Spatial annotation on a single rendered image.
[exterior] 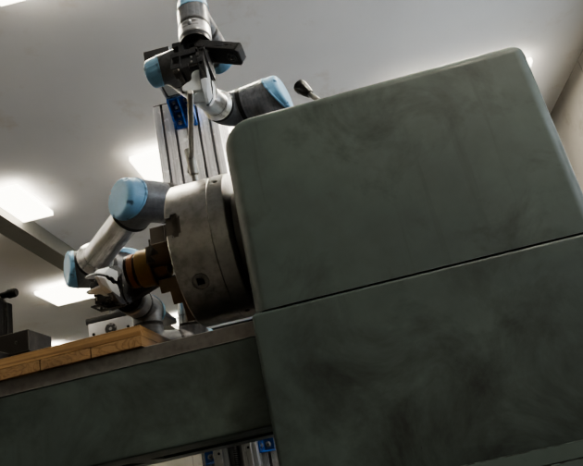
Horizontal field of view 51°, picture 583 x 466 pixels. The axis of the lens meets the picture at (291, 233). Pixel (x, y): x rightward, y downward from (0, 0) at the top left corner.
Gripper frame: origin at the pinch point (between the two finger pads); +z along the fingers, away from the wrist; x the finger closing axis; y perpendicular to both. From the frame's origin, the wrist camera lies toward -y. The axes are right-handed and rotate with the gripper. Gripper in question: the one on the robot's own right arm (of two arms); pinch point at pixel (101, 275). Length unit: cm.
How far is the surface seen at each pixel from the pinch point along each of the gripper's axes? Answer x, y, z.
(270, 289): -17.9, -38.7, 18.7
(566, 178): -12, -92, 19
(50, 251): 210, 242, -422
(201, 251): -5.0, -25.7, 11.5
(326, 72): 226, -68, -276
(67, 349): -18.5, 1.4, 14.7
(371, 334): -29, -54, 19
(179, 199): 7.6, -22.9, 10.7
